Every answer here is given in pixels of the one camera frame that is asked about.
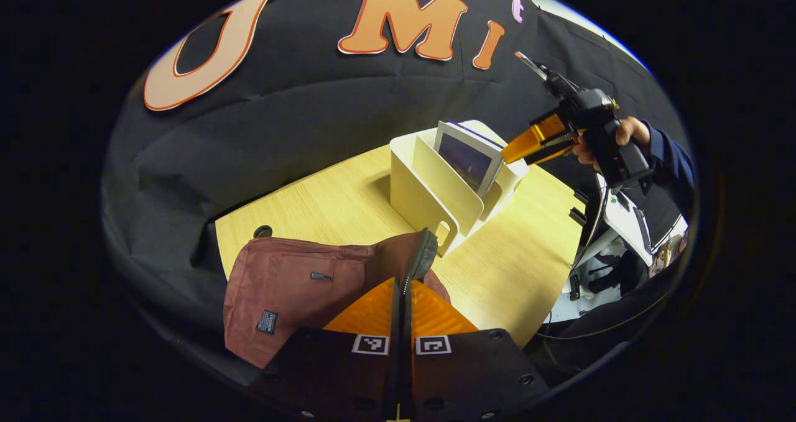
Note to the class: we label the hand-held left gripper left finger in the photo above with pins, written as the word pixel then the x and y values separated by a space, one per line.
pixel 336 378

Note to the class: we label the white stand pole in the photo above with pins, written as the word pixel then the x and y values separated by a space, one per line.
pixel 597 248

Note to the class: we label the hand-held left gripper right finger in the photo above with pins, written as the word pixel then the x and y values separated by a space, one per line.
pixel 466 378

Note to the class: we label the maroon schoolbag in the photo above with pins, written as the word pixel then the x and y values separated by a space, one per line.
pixel 280 285

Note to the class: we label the black table clamp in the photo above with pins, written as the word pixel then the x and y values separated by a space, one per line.
pixel 577 215
pixel 581 196

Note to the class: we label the white device box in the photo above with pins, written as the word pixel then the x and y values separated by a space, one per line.
pixel 628 223

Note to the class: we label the white bookshelf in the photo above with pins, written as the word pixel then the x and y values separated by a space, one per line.
pixel 423 204

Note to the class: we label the blue cover book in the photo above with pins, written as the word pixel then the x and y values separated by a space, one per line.
pixel 466 161

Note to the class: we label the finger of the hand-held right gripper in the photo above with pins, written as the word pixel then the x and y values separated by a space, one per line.
pixel 528 142
pixel 553 153

